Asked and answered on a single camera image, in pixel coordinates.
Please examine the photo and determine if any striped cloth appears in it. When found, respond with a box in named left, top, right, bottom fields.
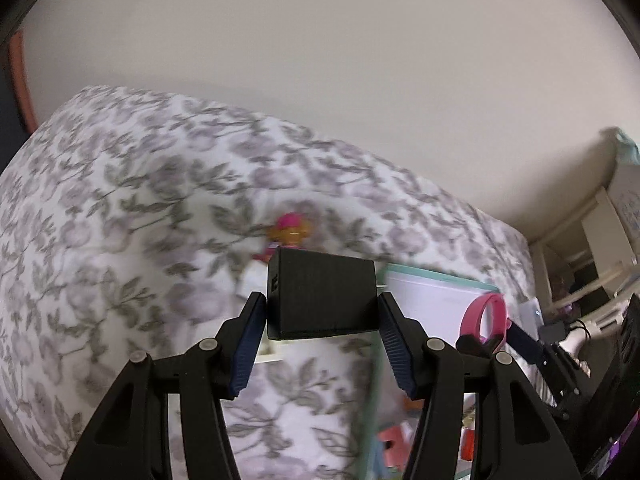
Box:
left=520, top=360, right=558, bottom=408

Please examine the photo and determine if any floral grey tablecloth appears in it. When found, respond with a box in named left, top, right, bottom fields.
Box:
left=0, top=85, right=532, bottom=480

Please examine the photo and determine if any cream plastic frame piece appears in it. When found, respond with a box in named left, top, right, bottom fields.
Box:
left=254, top=339, right=284, bottom=364

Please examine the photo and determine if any black box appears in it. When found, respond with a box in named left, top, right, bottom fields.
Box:
left=266, top=246, right=379, bottom=342

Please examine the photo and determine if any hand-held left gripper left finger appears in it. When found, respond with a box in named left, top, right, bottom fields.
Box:
left=60, top=291, right=268, bottom=480

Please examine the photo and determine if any pink watch band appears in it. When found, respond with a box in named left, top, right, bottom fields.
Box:
left=460, top=294, right=512, bottom=346

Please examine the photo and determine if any white wooden shelf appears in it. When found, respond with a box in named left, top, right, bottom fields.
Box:
left=530, top=127, right=640, bottom=321

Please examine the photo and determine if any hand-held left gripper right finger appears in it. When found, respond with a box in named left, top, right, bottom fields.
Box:
left=376, top=292, right=583, bottom=480

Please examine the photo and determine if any white cube charger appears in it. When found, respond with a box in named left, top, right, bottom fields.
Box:
left=244, top=260, right=271, bottom=302

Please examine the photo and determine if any orange and blue correction tape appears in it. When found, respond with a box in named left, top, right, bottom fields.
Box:
left=377, top=425, right=416, bottom=471

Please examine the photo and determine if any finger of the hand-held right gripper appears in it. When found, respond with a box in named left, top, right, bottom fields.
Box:
left=506, top=319, right=587, bottom=402

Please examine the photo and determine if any clear storage bin with toys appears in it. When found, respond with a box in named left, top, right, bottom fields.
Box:
left=357, top=262, right=511, bottom=480

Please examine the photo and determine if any salmon coloured board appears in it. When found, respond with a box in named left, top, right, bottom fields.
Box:
left=9, top=30, right=38, bottom=133

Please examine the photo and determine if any pink and orange toy figure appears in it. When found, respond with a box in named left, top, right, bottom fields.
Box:
left=267, top=212, right=313, bottom=251

